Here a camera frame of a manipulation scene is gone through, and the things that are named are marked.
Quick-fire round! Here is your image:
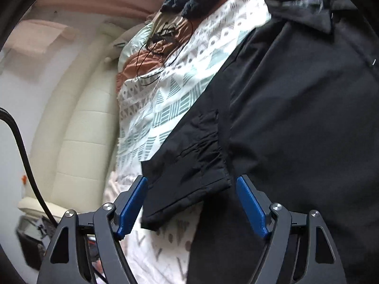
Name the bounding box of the black large shirt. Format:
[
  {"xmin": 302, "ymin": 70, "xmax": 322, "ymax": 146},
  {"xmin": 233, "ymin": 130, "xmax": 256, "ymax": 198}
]
[{"xmin": 141, "ymin": 0, "xmax": 378, "ymax": 283}]

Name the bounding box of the white nightstand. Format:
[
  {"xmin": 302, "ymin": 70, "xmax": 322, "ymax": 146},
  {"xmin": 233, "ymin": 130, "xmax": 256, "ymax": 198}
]
[{"xmin": 15, "ymin": 215, "xmax": 56, "ymax": 271}]

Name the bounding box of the cream padded headboard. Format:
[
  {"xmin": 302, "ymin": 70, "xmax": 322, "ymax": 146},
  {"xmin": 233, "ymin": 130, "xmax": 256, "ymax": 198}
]
[{"xmin": 29, "ymin": 22, "xmax": 144, "ymax": 219}]

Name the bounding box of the patterned white geometric bedspread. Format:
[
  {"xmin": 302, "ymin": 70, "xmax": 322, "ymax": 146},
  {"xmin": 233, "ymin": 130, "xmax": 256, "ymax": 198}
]
[{"xmin": 103, "ymin": 0, "xmax": 271, "ymax": 283}]

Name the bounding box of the light green pillow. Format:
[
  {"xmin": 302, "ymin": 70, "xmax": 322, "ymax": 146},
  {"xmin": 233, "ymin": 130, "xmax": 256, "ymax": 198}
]
[{"xmin": 117, "ymin": 22, "xmax": 153, "ymax": 72}]

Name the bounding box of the orange brown duvet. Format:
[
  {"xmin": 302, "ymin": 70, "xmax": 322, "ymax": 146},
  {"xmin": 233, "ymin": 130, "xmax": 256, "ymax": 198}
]
[{"xmin": 116, "ymin": 13, "xmax": 203, "ymax": 92}]

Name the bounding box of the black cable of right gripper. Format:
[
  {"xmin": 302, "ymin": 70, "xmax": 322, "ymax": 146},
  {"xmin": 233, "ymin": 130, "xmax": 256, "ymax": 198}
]
[{"xmin": 0, "ymin": 107, "xmax": 107, "ymax": 284}]

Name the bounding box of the tangled black cable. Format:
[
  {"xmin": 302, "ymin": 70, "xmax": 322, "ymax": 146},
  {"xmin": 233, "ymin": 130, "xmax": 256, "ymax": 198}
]
[{"xmin": 135, "ymin": 20, "xmax": 195, "ymax": 88}]

